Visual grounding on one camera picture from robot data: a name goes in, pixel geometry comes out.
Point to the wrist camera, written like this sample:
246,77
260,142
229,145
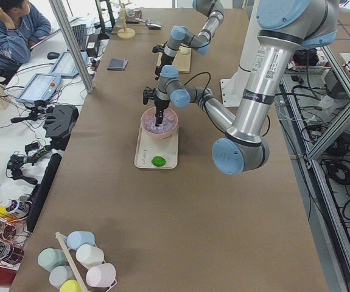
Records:
148,94
159,48

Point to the pink plastic cup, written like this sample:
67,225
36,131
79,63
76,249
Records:
102,276

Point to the grey folded cloth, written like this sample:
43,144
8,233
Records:
117,64

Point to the white steamed bun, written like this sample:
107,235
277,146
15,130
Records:
184,50

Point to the far teach pendant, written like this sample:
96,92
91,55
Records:
65,66

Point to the seated person blue jacket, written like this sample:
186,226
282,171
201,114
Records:
21,27

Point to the white plastic cup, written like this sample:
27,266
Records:
89,256

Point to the black keyboard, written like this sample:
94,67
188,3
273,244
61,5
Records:
80,35

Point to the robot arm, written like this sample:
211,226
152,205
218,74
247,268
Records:
180,35
285,27

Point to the metal scoop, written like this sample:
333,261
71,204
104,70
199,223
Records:
150,24

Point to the green lime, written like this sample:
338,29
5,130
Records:
158,161

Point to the wooden mug tree stand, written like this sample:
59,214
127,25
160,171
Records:
124,32

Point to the green plastic cup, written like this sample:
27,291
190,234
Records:
51,258

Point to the bamboo cutting board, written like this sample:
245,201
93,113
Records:
181,62

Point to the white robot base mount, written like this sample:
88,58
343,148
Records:
232,89

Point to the blue plastic cup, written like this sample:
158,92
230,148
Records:
78,238

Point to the teach pendant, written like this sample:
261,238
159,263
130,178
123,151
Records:
40,87
65,66

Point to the yellow plastic cup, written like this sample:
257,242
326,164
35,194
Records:
70,285

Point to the near teach pendant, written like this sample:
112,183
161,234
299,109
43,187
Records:
40,87

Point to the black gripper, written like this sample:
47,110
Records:
164,60
160,105

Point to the grey plastic cup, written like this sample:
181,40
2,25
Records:
60,275

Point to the clear ice cubes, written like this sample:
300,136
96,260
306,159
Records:
148,121

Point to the computer mouse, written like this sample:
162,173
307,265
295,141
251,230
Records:
52,55

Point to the aluminium frame post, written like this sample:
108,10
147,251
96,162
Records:
62,19

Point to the cream plastic tray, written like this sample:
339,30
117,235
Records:
149,147

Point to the pink bowl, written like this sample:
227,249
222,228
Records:
163,136

